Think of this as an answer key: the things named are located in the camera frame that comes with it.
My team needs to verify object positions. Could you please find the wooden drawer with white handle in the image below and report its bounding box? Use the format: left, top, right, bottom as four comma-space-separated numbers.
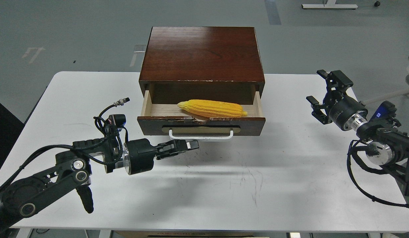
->
137, 90, 266, 137

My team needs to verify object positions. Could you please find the white stand base background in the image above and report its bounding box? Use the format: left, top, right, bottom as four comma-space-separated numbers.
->
301, 0, 358, 10

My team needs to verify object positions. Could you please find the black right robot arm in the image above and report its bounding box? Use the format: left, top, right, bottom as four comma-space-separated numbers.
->
306, 69, 409, 208

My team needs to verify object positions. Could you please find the dark wooden drawer cabinet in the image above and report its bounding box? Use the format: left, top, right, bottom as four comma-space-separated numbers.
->
139, 26, 265, 104

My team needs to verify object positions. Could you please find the yellow corn cob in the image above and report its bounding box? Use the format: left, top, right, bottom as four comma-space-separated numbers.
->
177, 99, 248, 118

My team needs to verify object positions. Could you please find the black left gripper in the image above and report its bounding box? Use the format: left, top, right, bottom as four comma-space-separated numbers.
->
124, 139, 200, 175

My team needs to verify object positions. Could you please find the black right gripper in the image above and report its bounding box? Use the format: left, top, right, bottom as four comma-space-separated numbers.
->
306, 69, 368, 131

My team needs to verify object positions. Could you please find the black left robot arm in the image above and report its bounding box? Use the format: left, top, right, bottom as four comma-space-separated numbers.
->
0, 98, 200, 235

